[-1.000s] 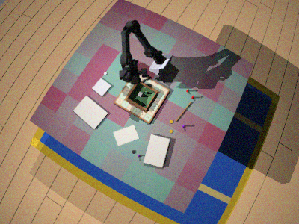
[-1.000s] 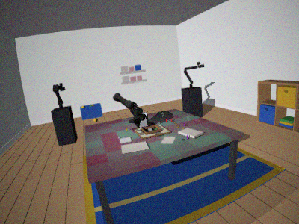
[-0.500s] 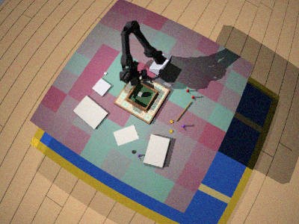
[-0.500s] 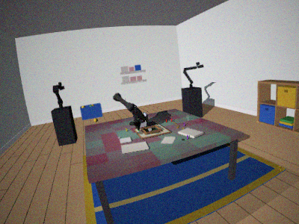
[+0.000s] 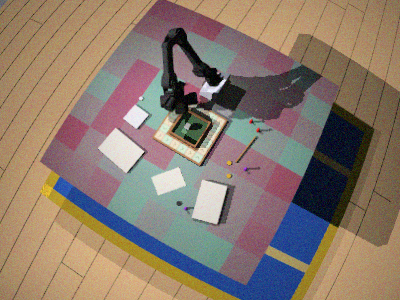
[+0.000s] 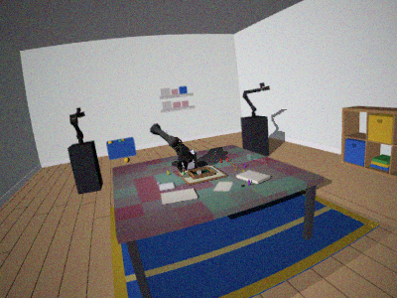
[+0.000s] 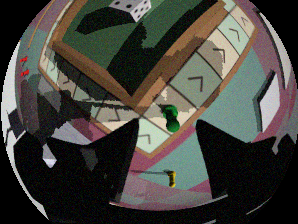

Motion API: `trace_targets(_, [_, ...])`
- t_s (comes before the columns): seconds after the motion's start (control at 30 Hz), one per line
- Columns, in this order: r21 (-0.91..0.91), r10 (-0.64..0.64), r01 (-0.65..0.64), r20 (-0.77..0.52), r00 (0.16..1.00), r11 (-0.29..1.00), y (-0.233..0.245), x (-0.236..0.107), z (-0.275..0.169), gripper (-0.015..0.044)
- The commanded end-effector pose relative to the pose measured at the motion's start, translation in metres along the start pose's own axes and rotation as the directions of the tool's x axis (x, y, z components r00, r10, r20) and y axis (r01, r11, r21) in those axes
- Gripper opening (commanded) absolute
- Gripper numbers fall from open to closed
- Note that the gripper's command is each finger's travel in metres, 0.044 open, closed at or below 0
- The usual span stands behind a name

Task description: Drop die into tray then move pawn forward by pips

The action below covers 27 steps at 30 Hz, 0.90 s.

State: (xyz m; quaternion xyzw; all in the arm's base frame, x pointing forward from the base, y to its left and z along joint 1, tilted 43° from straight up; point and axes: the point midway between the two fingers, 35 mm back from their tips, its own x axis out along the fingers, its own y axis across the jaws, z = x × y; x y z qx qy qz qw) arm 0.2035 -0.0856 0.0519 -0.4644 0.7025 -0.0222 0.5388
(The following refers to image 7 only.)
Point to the cream square-tiled board border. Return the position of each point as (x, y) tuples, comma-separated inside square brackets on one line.
[(169, 73)]

